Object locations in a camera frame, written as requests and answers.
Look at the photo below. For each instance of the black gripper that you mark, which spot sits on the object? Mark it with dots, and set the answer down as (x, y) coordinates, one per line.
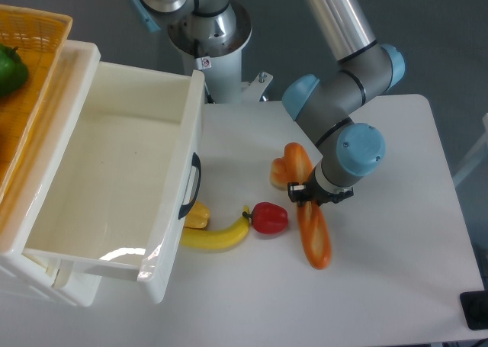
(312, 191)

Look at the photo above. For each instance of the long orange baguette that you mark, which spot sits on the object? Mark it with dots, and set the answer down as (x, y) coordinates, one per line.
(312, 225)

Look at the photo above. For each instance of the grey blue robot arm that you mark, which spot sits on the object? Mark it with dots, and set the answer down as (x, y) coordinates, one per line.
(322, 110)

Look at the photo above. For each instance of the small round bread roll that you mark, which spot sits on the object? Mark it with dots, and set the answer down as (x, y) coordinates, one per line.
(278, 174)

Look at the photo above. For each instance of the red bell pepper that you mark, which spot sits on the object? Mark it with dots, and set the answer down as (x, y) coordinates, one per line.
(267, 218)

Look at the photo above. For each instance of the yellow bell pepper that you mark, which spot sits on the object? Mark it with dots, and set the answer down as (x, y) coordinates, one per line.
(198, 217)

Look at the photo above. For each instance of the yellow banana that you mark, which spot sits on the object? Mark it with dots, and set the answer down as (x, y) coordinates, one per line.
(218, 239)

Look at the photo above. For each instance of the white plastic drawer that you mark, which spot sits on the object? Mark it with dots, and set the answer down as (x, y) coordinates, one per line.
(112, 207)

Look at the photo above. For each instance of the black device at table edge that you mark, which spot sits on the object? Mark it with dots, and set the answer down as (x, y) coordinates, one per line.
(474, 306)

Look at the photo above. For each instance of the white drawer cabinet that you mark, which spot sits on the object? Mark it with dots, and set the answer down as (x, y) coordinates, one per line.
(39, 276)

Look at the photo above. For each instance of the orange woven basket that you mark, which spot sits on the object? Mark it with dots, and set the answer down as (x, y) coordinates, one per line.
(31, 44)

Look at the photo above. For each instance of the green bell pepper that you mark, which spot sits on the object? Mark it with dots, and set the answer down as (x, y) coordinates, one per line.
(14, 73)

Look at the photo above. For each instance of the dark blue drawer handle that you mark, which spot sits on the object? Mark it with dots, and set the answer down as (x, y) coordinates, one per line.
(193, 187)

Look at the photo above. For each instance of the white frame at right edge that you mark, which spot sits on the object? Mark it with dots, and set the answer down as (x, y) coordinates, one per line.
(473, 157)

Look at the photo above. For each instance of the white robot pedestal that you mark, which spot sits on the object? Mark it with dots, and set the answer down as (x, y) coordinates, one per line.
(214, 45)

